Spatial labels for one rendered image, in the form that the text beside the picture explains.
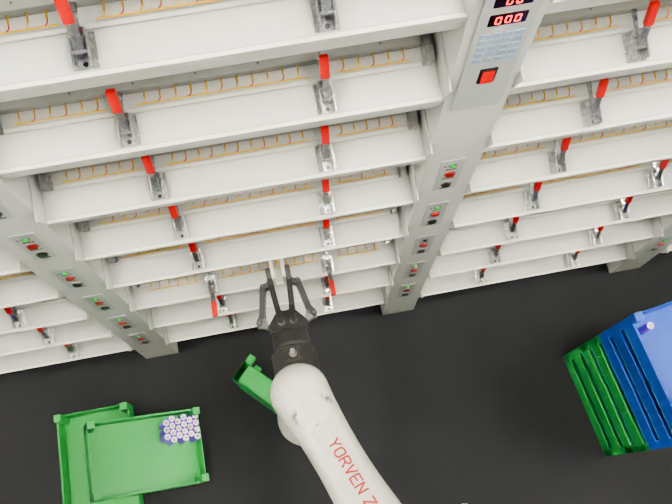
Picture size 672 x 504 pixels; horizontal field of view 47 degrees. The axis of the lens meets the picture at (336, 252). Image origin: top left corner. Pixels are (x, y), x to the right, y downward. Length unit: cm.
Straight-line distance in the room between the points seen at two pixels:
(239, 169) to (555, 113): 52
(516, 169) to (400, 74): 47
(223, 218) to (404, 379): 103
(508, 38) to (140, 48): 43
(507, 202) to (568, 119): 38
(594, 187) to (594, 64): 61
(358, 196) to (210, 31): 61
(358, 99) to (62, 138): 40
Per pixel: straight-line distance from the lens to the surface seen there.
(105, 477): 224
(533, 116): 132
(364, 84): 108
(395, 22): 91
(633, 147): 157
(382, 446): 227
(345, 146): 125
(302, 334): 160
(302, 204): 142
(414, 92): 109
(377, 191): 143
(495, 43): 99
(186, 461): 228
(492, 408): 232
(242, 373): 210
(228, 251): 161
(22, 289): 169
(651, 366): 190
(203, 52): 90
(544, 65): 114
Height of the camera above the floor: 226
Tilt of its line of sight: 72 degrees down
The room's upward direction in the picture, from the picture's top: 2 degrees clockwise
